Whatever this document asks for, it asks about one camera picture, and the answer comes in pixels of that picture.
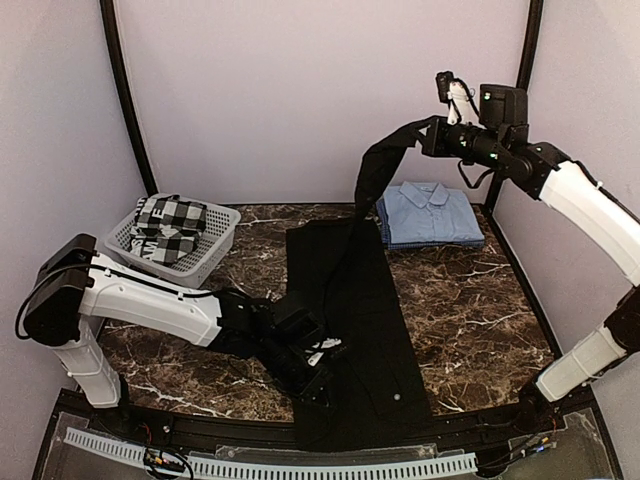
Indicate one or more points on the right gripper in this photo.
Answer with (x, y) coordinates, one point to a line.
(434, 145)

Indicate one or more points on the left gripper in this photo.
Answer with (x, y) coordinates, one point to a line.
(319, 381)

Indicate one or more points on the black long sleeve shirt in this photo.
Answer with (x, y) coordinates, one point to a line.
(377, 393)

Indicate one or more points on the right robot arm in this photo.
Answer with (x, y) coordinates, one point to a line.
(547, 174)

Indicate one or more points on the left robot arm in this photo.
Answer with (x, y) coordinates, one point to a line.
(79, 282)

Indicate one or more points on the light blue folded shirt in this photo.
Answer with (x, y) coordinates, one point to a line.
(429, 212)

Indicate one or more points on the grey plastic basket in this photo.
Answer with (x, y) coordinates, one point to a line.
(192, 270)

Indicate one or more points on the black white checkered shirt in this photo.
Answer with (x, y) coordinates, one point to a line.
(166, 228)

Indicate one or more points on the black front rail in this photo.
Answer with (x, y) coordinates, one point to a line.
(200, 435)

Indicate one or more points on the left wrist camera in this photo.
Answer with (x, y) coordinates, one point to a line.
(299, 326)

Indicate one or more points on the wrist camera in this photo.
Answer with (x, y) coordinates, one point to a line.
(493, 107)
(299, 326)

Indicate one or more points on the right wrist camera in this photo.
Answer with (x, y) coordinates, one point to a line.
(493, 107)

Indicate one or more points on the white slotted cable duct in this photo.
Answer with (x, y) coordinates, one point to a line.
(233, 462)

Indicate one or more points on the left black frame post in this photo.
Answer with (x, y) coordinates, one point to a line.
(124, 93)

